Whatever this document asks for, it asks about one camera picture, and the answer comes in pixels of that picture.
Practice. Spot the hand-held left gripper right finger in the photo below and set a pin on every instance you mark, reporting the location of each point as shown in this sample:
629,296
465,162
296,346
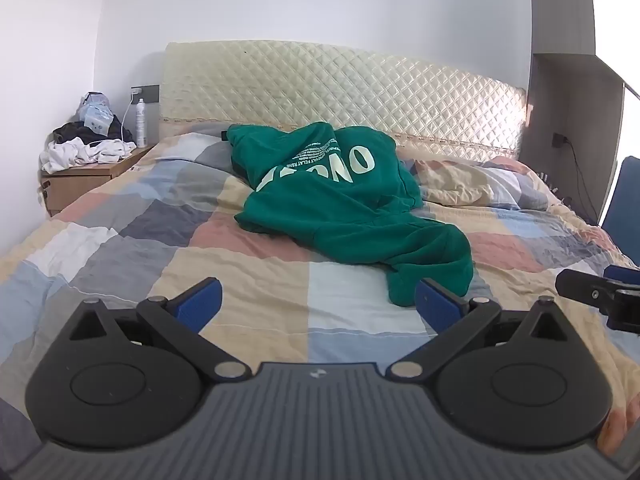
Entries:
439,306

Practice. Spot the checkered quilt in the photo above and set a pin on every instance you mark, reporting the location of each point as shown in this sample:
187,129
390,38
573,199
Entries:
150,240

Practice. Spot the green hoodie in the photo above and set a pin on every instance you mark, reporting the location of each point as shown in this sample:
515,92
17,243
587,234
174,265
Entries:
325,210

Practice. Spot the white spray bottle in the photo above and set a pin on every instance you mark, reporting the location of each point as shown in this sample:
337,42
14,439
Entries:
141,125

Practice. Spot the pack of face masks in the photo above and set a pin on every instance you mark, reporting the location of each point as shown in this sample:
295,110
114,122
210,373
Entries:
95,115

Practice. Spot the wooden nightstand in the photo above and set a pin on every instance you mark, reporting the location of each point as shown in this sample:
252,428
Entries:
75,190

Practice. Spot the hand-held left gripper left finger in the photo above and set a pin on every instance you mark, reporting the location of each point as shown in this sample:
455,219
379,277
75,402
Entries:
199,302

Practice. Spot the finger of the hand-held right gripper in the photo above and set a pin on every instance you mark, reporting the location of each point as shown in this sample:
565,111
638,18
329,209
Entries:
587,287

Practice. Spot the blue chair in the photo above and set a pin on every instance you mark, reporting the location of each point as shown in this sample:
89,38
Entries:
625,200

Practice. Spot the black wall plug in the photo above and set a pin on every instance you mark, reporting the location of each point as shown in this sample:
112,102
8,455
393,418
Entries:
558,139

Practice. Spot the grey wall socket panel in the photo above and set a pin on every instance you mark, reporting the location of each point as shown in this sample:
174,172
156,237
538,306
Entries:
151,93

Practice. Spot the white crumpled clothes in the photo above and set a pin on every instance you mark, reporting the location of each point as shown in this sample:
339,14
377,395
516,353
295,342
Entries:
70,154

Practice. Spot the cream quilted headboard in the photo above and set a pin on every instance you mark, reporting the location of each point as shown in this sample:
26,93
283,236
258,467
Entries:
350,90

